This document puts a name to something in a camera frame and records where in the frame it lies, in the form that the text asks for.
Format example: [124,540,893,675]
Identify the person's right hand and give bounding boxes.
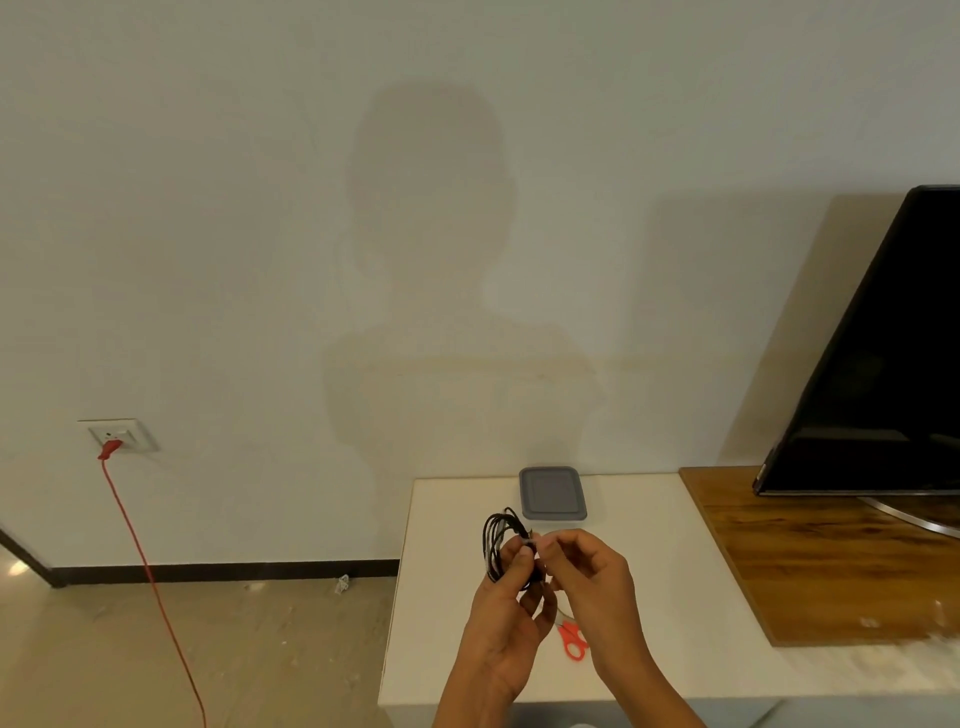
[535,528,652,678]

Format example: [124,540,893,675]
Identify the person's left hand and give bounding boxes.
[455,533,561,704]

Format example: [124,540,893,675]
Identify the red scissors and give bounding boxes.
[555,618,592,664]

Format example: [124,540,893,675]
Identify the black earphone cable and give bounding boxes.
[481,506,544,595]

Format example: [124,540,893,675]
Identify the grey lidded container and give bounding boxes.
[518,465,591,524]

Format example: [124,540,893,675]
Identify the wooden board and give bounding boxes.
[678,464,960,649]

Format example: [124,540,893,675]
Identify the silver television stand leg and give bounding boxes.
[857,494,960,541]

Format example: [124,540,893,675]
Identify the black television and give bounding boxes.
[752,184,960,499]

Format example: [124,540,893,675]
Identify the white wall socket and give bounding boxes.
[77,417,161,456]

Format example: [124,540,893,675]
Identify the red power cable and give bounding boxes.
[97,440,210,728]

